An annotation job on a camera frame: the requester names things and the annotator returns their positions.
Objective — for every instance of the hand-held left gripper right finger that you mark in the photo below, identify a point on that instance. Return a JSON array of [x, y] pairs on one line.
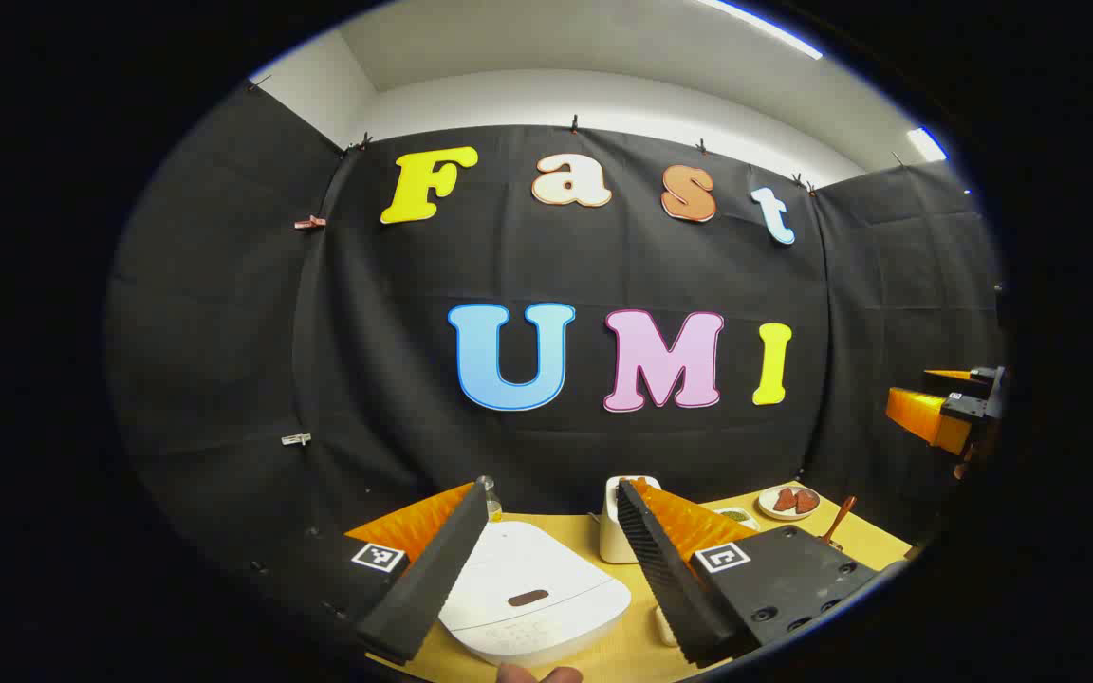
[[670, 588]]

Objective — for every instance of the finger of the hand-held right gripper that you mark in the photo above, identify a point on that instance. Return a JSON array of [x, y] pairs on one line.
[[926, 415], [954, 377]]

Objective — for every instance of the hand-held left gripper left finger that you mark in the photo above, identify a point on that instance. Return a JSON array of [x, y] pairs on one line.
[[423, 588]]

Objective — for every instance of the white rice cooker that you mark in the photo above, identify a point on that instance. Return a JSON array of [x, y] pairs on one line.
[[546, 569]]

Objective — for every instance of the brown wooden spoon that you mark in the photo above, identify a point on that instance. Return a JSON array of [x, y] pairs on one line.
[[839, 520]]

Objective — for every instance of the white toaster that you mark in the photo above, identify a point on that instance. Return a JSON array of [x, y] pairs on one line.
[[611, 531]]

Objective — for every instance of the divided white bean dish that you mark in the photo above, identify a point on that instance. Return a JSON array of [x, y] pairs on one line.
[[736, 518]]

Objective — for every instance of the small glass bottle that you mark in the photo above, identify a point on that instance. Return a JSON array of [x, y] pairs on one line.
[[491, 503]]

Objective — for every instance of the round white plate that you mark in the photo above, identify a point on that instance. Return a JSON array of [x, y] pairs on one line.
[[767, 510]]

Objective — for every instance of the red meat slice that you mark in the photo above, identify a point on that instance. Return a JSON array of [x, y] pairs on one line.
[[805, 502], [785, 500]]

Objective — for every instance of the white cloth clip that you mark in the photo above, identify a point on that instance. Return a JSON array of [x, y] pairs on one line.
[[296, 438]]

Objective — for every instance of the black backdrop cloth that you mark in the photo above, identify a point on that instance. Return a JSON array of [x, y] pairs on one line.
[[366, 332]]

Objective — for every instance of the red cloth clip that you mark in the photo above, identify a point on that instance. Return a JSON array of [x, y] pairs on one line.
[[310, 223]]

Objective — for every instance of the long ceiling light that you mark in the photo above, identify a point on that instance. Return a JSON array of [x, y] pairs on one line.
[[765, 28]]

